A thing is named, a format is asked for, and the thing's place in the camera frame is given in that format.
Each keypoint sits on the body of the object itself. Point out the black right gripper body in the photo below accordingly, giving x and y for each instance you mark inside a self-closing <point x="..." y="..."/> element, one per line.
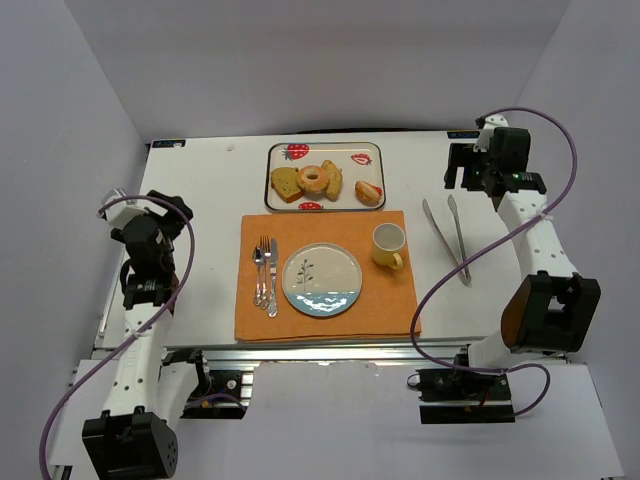
<point x="461" y="163"/>

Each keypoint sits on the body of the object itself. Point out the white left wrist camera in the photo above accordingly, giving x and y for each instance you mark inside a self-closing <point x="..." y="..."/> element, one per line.
<point x="121" y="213"/>

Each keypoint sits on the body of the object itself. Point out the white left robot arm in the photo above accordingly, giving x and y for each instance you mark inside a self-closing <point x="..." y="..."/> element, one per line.
<point x="134" y="436"/>

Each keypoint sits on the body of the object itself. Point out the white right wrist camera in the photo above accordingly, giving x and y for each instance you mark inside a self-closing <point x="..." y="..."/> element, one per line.
<point x="486" y="126"/>

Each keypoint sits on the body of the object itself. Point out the silver fork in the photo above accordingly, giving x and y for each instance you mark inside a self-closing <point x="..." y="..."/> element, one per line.
<point x="265" y="253"/>

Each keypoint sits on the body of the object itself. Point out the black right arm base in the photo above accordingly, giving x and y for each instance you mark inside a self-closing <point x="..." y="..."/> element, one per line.
<point x="452" y="392"/>

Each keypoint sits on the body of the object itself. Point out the small round bun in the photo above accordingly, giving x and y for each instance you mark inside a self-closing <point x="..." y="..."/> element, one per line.
<point x="368" y="193"/>

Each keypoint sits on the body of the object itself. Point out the ceramic plate with blue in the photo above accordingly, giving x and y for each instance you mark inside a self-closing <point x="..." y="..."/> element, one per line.
<point x="322" y="280"/>

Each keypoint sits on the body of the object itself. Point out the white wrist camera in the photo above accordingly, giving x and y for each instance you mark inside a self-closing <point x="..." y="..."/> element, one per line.
<point x="121" y="213"/>
<point x="486" y="126"/>

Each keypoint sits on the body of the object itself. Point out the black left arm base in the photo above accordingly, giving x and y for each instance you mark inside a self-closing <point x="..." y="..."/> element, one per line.
<point x="218" y="392"/>

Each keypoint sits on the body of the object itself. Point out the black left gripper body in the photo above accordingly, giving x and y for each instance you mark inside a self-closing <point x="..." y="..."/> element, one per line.
<point x="167" y="209"/>

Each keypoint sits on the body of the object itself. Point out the oblong bread roll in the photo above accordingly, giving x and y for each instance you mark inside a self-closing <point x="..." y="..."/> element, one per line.
<point x="335" y="180"/>

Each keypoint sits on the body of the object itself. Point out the glazed bagel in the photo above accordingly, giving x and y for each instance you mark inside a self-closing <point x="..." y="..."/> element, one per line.
<point x="312" y="179"/>

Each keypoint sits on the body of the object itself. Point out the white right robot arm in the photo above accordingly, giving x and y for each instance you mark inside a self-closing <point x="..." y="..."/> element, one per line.
<point x="552" y="309"/>

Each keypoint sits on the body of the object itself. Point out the strawberry pattern tray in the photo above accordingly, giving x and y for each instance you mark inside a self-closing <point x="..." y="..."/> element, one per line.
<point x="357" y="161"/>

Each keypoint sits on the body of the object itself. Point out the orange placemat cloth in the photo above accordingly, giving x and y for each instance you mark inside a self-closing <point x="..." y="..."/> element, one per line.
<point x="385" y="306"/>

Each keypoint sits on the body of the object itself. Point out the silver table knife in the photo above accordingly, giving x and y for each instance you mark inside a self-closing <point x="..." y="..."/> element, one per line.
<point x="273" y="259"/>

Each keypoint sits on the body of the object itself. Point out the sliced loaf bread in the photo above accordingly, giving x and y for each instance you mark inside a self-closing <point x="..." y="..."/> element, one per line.
<point x="284" y="181"/>

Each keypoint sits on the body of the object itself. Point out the yellow mug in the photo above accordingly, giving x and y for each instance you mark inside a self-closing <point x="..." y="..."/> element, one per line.
<point x="388" y="241"/>

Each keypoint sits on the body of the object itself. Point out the silver spoon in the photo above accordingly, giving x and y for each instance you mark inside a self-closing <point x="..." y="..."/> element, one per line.
<point x="258" y="262"/>

